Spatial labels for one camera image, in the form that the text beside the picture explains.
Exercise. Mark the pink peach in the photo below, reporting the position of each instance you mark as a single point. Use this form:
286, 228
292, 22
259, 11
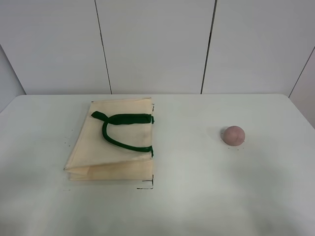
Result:
233, 135

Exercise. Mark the cream linen bag green handles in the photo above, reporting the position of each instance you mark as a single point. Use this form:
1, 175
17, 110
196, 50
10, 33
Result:
115, 142

